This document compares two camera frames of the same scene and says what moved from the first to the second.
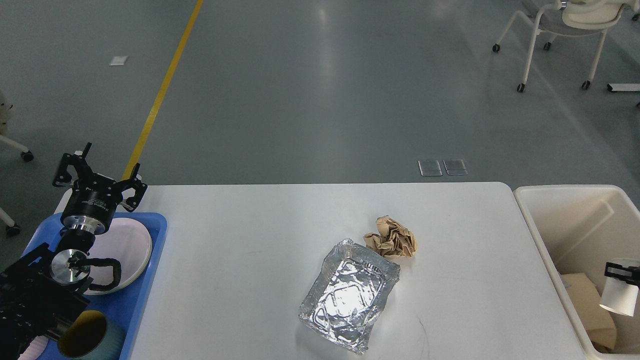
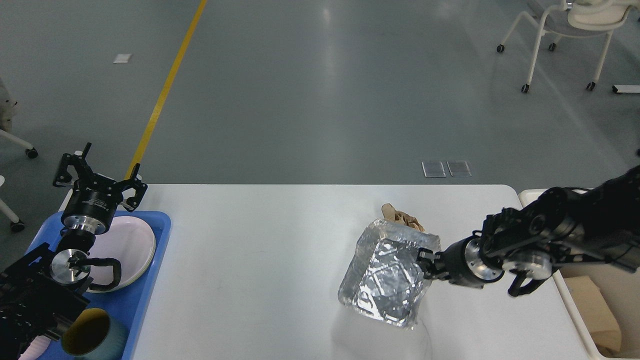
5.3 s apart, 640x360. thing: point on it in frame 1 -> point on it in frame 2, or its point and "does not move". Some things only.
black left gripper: [93, 202] does not move
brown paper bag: [598, 320] does not move
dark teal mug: [91, 336] does not move
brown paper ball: [391, 239] -> [390, 214]
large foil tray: [354, 286] -> [383, 280]
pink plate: [126, 240] does not move
